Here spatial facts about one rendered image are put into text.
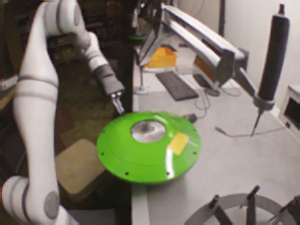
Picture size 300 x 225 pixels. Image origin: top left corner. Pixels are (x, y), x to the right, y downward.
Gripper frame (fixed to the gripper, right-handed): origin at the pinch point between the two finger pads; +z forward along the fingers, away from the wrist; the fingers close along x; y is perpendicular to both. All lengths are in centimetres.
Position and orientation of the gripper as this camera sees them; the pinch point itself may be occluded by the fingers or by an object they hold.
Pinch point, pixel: (123, 112)
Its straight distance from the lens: 59.7
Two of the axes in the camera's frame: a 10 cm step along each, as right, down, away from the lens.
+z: 5.4, 8.1, -2.2
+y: 3.4, -4.5, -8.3
